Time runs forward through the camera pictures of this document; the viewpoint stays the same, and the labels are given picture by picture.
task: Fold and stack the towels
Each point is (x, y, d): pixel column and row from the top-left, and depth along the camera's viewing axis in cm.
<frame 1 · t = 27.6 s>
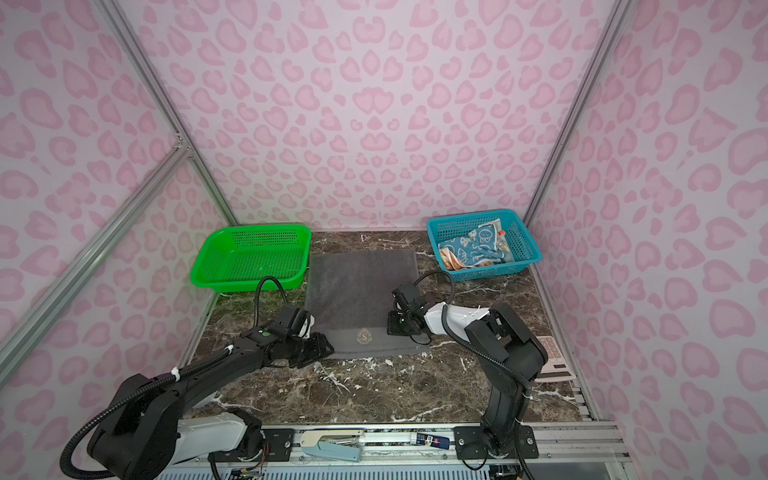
left hand: (330, 348, 85), fingers open
right hand: (391, 325, 92), fingers closed
green plastic basket: (233, 258, 114), on the table
teal plastic basket: (449, 228, 116), point 5 cm above the table
blue patterned cloth: (478, 246, 112), point 4 cm above the table
grey towel gold emblem: (350, 296, 101), point 2 cm above the table

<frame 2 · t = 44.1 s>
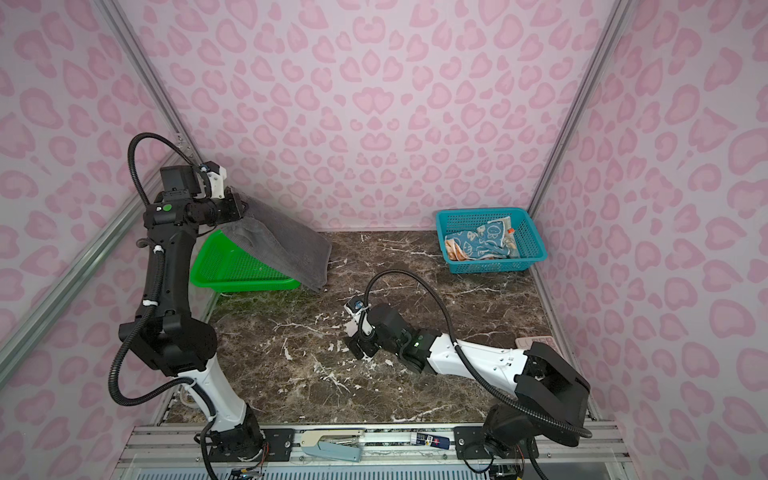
left hand: (242, 198, 80), fingers closed
right hand: (357, 323, 79), fingers open
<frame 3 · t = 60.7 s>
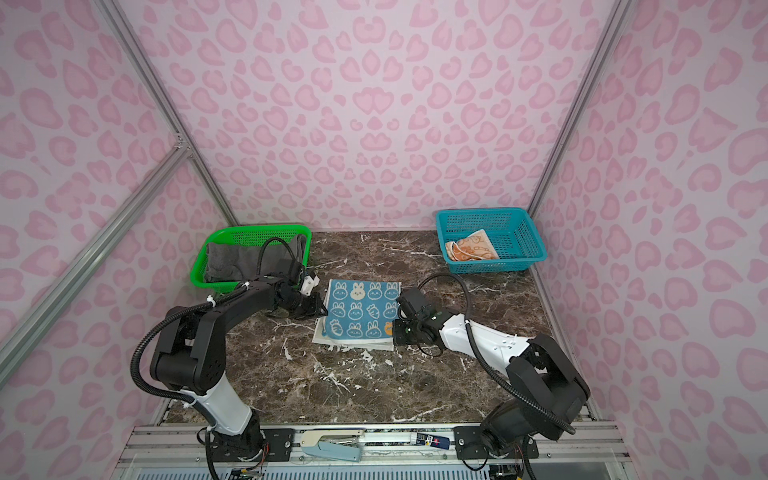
left hand: (325, 307, 92), fingers closed
right hand: (394, 333, 85), fingers closed
blue patterned cloth: (360, 314, 97), point 2 cm above the table
grey towel gold emblem: (226, 262, 103), point 8 cm above the table
orange patterned cloth: (474, 247, 115), on the table
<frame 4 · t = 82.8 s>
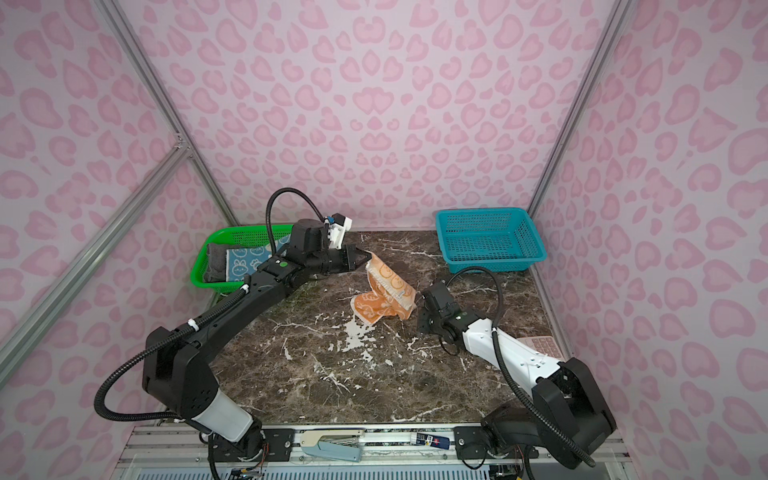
left hand: (373, 251, 77), fingers closed
right hand: (423, 317, 86), fingers open
blue patterned cloth: (241, 263, 105), point 6 cm above the table
orange patterned cloth: (387, 295, 90), point 11 cm above the table
